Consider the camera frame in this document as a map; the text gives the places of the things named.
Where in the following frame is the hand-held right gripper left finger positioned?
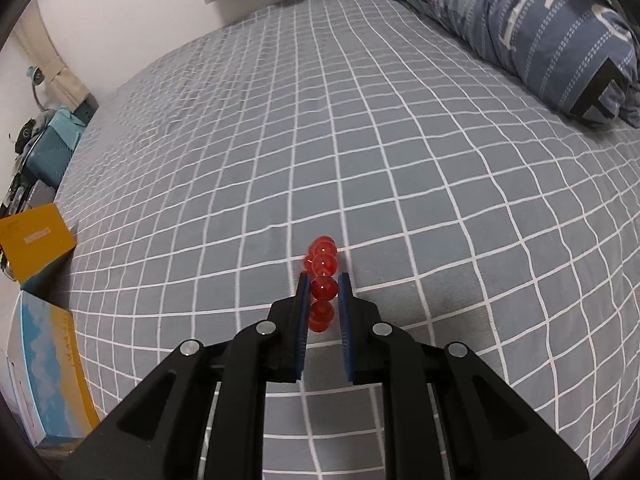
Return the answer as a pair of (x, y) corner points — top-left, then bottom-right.
(60, 272), (311, 480)

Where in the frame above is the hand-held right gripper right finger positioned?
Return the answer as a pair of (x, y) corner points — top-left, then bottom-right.
(337, 272), (588, 480)

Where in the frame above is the red bead bracelet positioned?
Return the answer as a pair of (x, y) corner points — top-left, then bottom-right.
(302, 235), (341, 333)

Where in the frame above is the printed cardboard box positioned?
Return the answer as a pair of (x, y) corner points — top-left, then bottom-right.
(0, 204), (101, 451)

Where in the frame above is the bed with grey checked sheet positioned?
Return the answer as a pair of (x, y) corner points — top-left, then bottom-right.
(22, 0), (640, 480)

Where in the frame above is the teal suitcase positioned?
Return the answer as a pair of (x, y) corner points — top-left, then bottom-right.
(27, 107), (87, 194)

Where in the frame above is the pile of dark items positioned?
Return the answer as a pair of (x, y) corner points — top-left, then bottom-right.
(0, 160), (32, 213)

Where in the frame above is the black bag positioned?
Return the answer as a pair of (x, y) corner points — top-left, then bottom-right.
(12, 119), (47, 155)

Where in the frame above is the tied beige curtain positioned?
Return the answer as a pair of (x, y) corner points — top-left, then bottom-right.
(12, 0), (94, 112)

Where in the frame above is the blue patterned pillow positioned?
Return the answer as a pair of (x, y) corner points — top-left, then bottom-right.
(365, 0), (640, 128)

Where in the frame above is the gooseneck lamp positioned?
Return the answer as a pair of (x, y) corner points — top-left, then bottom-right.
(25, 65), (49, 111)

